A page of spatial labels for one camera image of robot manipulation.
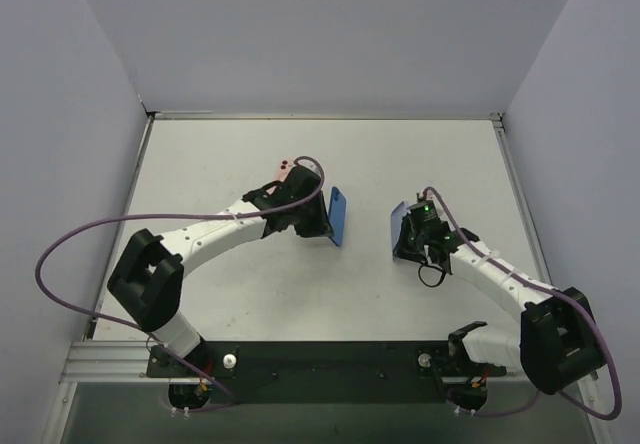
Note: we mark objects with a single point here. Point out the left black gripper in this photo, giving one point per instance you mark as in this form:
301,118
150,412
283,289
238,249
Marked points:
320,216

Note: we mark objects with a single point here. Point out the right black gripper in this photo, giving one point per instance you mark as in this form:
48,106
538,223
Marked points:
404,239

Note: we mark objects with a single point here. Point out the blue phone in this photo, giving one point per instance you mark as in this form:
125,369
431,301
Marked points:
337,216

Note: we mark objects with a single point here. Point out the lavender phone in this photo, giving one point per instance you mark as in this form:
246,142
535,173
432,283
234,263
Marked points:
396,219

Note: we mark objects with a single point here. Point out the pink phone case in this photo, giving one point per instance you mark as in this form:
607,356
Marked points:
285,166

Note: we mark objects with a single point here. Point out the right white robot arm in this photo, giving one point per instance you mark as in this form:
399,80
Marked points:
555,346

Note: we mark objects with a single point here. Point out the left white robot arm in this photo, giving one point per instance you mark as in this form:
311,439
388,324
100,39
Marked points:
148,277

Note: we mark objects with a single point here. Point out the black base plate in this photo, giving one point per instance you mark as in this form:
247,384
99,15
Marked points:
316,372

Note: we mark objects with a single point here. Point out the aluminium frame rail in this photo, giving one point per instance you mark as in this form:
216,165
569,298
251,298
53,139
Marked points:
274,246

